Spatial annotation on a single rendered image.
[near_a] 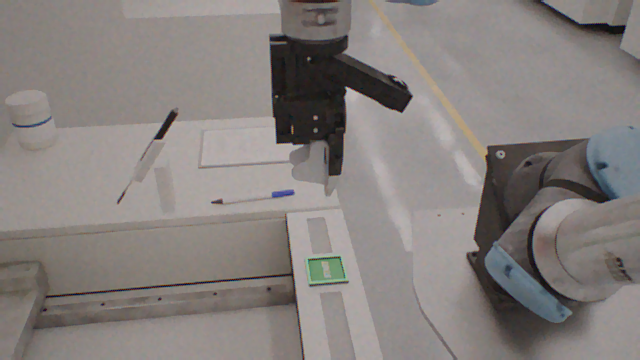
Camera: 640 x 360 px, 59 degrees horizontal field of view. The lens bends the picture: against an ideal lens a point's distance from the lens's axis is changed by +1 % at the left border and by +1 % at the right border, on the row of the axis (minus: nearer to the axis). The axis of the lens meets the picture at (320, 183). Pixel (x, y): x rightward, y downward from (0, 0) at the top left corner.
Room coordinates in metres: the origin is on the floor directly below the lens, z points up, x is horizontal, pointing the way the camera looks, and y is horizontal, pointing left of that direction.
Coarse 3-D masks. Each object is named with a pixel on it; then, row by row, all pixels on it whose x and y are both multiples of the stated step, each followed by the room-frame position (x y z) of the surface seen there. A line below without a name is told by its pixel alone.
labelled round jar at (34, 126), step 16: (16, 96) 0.97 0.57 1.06; (32, 96) 0.97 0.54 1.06; (16, 112) 0.94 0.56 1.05; (32, 112) 0.94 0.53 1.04; (48, 112) 0.97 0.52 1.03; (16, 128) 0.94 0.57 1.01; (32, 128) 0.94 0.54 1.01; (48, 128) 0.96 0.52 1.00; (32, 144) 0.94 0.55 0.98; (48, 144) 0.95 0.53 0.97
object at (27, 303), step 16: (48, 288) 0.67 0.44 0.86; (0, 304) 0.62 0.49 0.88; (16, 304) 0.62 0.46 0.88; (32, 304) 0.62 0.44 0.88; (0, 320) 0.58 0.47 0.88; (16, 320) 0.58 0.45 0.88; (32, 320) 0.60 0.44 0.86; (0, 336) 0.55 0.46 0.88; (16, 336) 0.55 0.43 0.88; (0, 352) 0.52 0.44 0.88; (16, 352) 0.53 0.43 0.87
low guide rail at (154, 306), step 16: (240, 288) 0.68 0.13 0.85; (256, 288) 0.68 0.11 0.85; (272, 288) 0.68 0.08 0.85; (64, 304) 0.65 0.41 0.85; (80, 304) 0.64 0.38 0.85; (96, 304) 0.64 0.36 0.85; (112, 304) 0.64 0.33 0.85; (128, 304) 0.64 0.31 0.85; (144, 304) 0.64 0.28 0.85; (160, 304) 0.65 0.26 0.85; (176, 304) 0.65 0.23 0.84; (192, 304) 0.65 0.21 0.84; (208, 304) 0.65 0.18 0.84; (224, 304) 0.66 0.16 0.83; (240, 304) 0.66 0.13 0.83; (256, 304) 0.66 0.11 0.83; (272, 304) 0.67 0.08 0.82; (48, 320) 0.62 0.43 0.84; (64, 320) 0.63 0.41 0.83; (80, 320) 0.63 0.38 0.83; (96, 320) 0.63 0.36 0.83; (112, 320) 0.64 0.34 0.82
